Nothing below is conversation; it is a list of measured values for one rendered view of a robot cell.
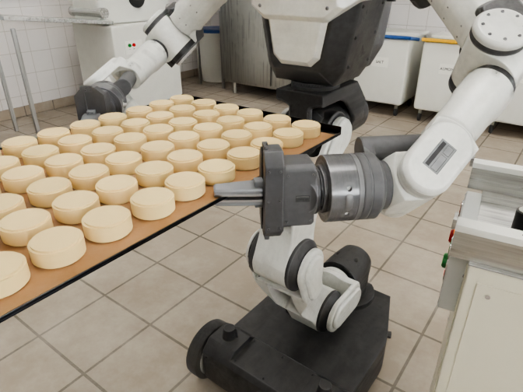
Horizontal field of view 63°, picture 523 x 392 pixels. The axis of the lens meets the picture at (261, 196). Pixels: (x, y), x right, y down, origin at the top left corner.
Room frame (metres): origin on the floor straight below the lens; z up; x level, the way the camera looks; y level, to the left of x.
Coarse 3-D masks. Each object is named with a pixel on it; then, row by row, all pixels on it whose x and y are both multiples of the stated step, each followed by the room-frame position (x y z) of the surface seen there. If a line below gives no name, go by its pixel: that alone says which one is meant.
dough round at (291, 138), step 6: (276, 132) 0.66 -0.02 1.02; (282, 132) 0.66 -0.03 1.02; (288, 132) 0.66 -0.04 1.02; (294, 132) 0.66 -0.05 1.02; (300, 132) 0.66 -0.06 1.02; (282, 138) 0.65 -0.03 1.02; (288, 138) 0.64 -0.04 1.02; (294, 138) 0.64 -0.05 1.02; (300, 138) 0.65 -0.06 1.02; (288, 144) 0.64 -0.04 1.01; (294, 144) 0.64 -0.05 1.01; (300, 144) 0.65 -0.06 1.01
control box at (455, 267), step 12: (468, 192) 0.81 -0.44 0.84; (468, 204) 0.76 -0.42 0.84; (468, 216) 0.71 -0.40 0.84; (456, 264) 0.61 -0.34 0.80; (444, 276) 0.62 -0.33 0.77; (456, 276) 0.61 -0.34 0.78; (444, 288) 0.61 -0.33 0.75; (456, 288) 0.60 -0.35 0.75; (444, 300) 0.61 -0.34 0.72; (456, 300) 0.60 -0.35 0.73
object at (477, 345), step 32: (512, 224) 0.64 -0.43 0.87; (480, 288) 0.54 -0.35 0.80; (512, 288) 0.53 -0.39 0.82; (448, 320) 0.77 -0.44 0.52; (480, 320) 0.54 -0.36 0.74; (512, 320) 0.52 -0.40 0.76; (448, 352) 0.55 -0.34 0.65; (480, 352) 0.53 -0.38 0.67; (512, 352) 0.51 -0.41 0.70; (448, 384) 0.55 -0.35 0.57; (480, 384) 0.52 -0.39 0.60; (512, 384) 0.50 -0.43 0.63
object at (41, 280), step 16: (304, 144) 0.66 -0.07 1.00; (240, 176) 0.54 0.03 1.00; (256, 176) 0.54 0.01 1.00; (208, 192) 0.49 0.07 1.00; (48, 208) 0.44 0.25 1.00; (128, 208) 0.44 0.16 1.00; (176, 208) 0.44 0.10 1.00; (192, 208) 0.44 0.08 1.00; (64, 224) 0.41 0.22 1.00; (80, 224) 0.41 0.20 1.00; (144, 224) 0.41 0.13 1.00; (160, 224) 0.41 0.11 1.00; (0, 240) 0.37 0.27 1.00; (128, 240) 0.37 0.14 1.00; (96, 256) 0.35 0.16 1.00; (32, 272) 0.32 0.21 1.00; (48, 272) 0.32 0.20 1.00; (64, 272) 0.32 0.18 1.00; (80, 272) 0.32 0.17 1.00; (32, 288) 0.30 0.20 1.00; (48, 288) 0.30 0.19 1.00; (0, 304) 0.28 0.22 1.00; (16, 304) 0.28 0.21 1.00
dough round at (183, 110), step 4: (184, 104) 0.84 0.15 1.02; (172, 108) 0.81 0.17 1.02; (176, 108) 0.81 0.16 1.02; (180, 108) 0.81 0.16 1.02; (184, 108) 0.81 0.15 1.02; (188, 108) 0.81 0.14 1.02; (192, 108) 0.81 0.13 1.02; (172, 112) 0.80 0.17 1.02; (176, 112) 0.79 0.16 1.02; (180, 112) 0.79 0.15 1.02; (184, 112) 0.79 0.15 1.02; (188, 112) 0.80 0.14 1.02; (192, 112) 0.80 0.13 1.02; (176, 116) 0.79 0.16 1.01; (180, 116) 0.79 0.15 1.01; (184, 116) 0.79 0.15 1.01; (188, 116) 0.80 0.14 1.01; (192, 116) 0.80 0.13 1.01
